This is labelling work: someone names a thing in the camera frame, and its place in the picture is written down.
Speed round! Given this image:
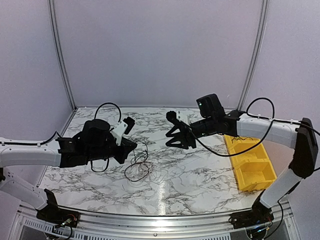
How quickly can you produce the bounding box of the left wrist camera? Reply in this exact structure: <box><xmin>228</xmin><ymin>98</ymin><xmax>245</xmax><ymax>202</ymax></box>
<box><xmin>111</xmin><ymin>116</ymin><xmax>135</xmax><ymax>146</ymax></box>

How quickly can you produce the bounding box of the left arm black hose cable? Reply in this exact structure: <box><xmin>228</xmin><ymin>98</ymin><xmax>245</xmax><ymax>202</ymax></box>
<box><xmin>89</xmin><ymin>101</ymin><xmax>123</xmax><ymax>173</ymax></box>

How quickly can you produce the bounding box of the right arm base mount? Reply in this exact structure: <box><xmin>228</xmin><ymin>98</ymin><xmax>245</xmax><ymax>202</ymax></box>
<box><xmin>228</xmin><ymin>197</ymin><xmax>274</xmax><ymax>229</ymax></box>

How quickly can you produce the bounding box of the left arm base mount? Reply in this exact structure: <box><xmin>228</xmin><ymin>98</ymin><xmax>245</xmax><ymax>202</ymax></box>
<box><xmin>36</xmin><ymin>188</ymin><xmax>80</xmax><ymax>228</ymax></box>

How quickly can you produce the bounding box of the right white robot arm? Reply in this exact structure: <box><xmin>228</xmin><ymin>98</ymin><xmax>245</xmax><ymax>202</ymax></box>
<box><xmin>166</xmin><ymin>93</ymin><xmax>320</xmax><ymax>224</ymax></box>

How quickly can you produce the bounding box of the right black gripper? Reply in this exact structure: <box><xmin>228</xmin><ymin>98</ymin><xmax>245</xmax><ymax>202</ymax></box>
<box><xmin>165</xmin><ymin>116</ymin><xmax>216</xmax><ymax>150</ymax></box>

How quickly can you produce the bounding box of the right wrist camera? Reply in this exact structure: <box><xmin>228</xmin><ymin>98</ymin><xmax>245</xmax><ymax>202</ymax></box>
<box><xmin>166</xmin><ymin>111</ymin><xmax>191</xmax><ymax>126</ymax></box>

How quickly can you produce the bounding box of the right arm black hose cable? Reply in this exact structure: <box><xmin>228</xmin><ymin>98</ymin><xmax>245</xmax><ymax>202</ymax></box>
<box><xmin>189</xmin><ymin>97</ymin><xmax>320</xmax><ymax>158</ymax></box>

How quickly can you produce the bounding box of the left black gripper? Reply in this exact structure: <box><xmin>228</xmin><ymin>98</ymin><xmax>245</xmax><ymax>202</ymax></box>
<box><xmin>86</xmin><ymin>134</ymin><xmax>137</xmax><ymax>164</ymax></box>

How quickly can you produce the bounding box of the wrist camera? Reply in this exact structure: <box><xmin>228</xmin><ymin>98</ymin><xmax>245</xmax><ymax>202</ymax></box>
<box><xmin>111</xmin><ymin>116</ymin><xmax>135</xmax><ymax>146</ymax></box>
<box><xmin>166</xmin><ymin>111</ymin><xmax>191</xmax><ymax>126</ymax></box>

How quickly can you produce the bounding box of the right aluminium frame post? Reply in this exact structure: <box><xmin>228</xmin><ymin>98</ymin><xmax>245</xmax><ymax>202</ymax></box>
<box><xmin>237</xmin><ymin>0</ymin><xmax>270</xmax><ymax>110</ymax></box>

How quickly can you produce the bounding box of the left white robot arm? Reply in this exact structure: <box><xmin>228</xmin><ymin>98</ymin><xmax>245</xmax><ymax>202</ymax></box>
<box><xmin>0</xmin><ymin>117</ymin><xmax>137</xmax><ymax>223</ymax></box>

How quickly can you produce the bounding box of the yellow three-compartment bin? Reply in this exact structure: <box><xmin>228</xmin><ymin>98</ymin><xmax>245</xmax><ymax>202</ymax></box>
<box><xmin>224</xmin><ymin>135</ymin><xmax>277</xmax><ymax>192</ymax></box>

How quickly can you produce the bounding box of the left aluminium frame post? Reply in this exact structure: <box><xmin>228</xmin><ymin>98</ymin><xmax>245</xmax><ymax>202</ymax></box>
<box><xmin>47</xmin><ymin>0</ymin><xmax>77</xmax><ymax>111</ymax></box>

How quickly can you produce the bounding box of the arm black hose cable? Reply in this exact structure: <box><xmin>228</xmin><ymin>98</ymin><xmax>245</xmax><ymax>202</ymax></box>
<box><xmin>89</xmin><ymin>101</ymin><xmax>123</xmax><ymax>173</ymax></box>
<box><xmin>189</xmin><ymin>97</ymin><xmax>320</xmax><ymax>158</ymax></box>

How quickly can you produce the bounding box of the front aluminium rail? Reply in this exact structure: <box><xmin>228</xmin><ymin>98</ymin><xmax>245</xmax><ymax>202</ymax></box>
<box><xmin>9</xmin><ymin>197</ymin><xmax>301</xmax><ymax>240</ymax></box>

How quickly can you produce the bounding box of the aluminium frame post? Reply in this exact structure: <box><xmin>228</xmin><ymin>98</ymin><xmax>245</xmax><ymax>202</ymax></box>
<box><xmin>237</xmin><ymin>0</ymin><xmax>270</xmax><ymax>110</ymax></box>
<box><xmin>47</xmin><ymin>0</ymin><xmax>77</xmax><ymax>111</ymax></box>

